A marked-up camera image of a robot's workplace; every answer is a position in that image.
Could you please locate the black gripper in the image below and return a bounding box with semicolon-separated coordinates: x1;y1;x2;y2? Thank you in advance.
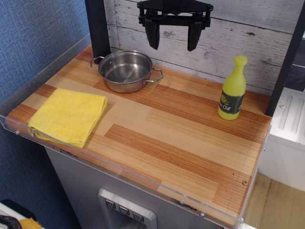
137;0;214;52

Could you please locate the black vertical post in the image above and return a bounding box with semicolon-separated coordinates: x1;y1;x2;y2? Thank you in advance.
265;3;305;116
85;0;111;58

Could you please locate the black right vertical post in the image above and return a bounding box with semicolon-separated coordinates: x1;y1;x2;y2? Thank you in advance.
265;3;305;116

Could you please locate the silver pan with handles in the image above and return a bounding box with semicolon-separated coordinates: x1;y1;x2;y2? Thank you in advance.
90;51;164;94

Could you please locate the clear acrylic table guard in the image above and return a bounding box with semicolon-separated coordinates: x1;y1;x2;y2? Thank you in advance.
0;37;271;229

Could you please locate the grey ice dispenser panel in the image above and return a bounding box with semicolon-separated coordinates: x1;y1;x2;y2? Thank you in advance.
98;188;158;229

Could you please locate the white toy sink unit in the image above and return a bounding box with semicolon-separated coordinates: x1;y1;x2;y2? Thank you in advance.
258;88;305;191

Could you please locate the silver toy fridge cabinet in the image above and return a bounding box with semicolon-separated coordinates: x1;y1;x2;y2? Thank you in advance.
46;146;244;229

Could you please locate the black left vertical post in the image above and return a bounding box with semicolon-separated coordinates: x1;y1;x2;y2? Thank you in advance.
85;0;111;58

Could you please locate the yellow rag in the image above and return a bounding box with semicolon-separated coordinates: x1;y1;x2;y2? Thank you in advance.
28;88;107;148

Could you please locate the yellow olive oil bottle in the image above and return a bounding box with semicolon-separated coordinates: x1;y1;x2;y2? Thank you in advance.
218;55;247;120

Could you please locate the black and yellow floor object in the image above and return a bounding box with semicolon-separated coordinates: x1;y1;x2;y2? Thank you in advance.
0;199;43;229

